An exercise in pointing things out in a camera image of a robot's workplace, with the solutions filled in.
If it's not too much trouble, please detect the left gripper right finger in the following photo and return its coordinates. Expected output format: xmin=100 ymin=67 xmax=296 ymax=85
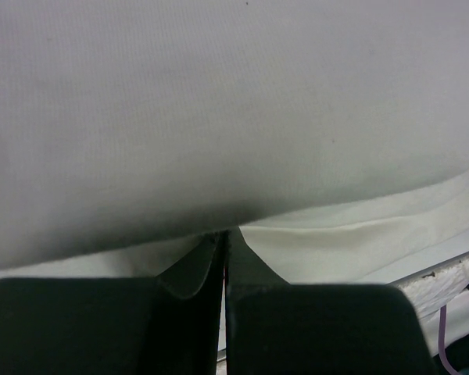
xmin=225 ymin=230 xmax=436 ymax=374

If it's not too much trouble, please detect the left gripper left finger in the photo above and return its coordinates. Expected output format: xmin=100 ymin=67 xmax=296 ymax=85
xmin=0 ymin=234 xmax=225 ymax=374

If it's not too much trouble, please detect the white t shirt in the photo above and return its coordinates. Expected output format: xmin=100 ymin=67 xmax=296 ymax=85
xmin=0 ymin=1 xmax=469 ymax=282

